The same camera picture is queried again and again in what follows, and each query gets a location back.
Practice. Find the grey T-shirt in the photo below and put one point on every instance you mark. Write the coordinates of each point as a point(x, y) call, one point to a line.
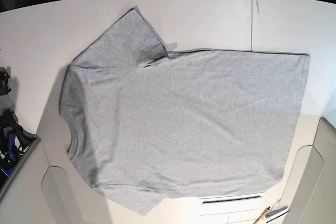
point(147, 124)

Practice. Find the white slotted grommet plate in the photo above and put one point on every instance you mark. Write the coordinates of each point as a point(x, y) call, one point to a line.
point(231, 204)

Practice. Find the black and blue clamp pile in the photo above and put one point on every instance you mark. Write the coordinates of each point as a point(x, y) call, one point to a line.
point(15, 141)

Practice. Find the black device at left edge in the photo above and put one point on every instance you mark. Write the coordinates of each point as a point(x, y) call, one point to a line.
point(4, 79)

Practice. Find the wooden handled tool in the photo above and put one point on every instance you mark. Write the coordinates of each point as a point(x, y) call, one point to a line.
point(261, 217)

